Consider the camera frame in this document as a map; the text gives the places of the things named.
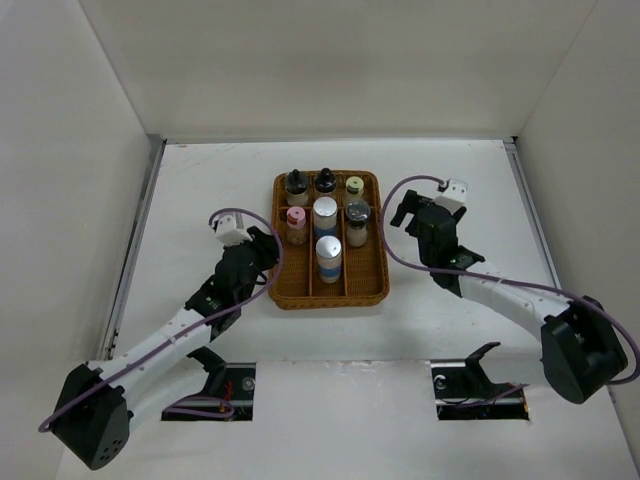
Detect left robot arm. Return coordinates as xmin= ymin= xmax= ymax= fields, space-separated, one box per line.
xmin=43 ymin=227 xmax=282 ymax=470

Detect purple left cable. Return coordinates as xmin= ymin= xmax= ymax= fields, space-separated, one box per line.
xmin=38 ymin=207 xmax=285 ymax=434

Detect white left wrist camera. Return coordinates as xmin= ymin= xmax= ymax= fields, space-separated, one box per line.
xmin=211 ymin=213 xmax=251 ymax=247

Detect clear-cap white salt bottle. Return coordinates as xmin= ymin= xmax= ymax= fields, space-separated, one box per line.
xmin=345 ymin=200 xmax=371 ymax=247

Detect brown wicker tray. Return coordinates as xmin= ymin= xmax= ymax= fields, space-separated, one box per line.
xmin=269 ymin=170 xmax=389 ymax=310

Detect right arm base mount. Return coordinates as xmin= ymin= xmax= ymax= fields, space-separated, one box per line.
xmin=430 ymin=342 xmax=529 ymax=421

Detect yellow-lid white jar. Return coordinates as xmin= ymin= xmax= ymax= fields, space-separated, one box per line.
xmin=343 ymin=176 xmax=365 ymax=205

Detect pink-lid spice bottle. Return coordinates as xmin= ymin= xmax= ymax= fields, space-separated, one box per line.
xmin=286 ymin=206 xmax=308 ymax=245

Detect silver-lid jar blue label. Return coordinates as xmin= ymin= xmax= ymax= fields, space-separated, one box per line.
xmin=312 ymin=196 xmax=338 ymax=238

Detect black-lid jar white powder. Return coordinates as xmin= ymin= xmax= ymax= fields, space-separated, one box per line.
xmin=284 ymin=169 xmax=309 ymax=207

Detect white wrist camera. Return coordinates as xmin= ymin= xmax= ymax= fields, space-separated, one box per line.
xmin=211 ymin=213 xmax=251 ymax=247
xmin=433 ymin=179 xmax=468 ymax=214

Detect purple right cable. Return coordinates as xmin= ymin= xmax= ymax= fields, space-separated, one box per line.
xmin=379 ymin=174 xmax=640 ymax=385

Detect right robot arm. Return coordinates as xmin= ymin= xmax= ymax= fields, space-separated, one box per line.
xmin=390 ymin=190 xmax=628 ymax=404

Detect purple cable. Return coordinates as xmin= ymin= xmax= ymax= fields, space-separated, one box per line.
xmin=38 ymin=207 xmax=285 ymax=434
xmin=379 ymin=174 xmax=640 ymax=385

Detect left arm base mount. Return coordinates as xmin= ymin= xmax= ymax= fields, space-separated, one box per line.
xmin=161 ymin=347 xmax=257 ymax=422

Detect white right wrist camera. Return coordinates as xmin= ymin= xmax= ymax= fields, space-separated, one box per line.
xmin=433 ymin=179 xmax=468 ymax=214

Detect black-lid jar beige contents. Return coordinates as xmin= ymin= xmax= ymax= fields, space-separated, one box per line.
xmin=313 ymin=167 xmax=337 ymax=200

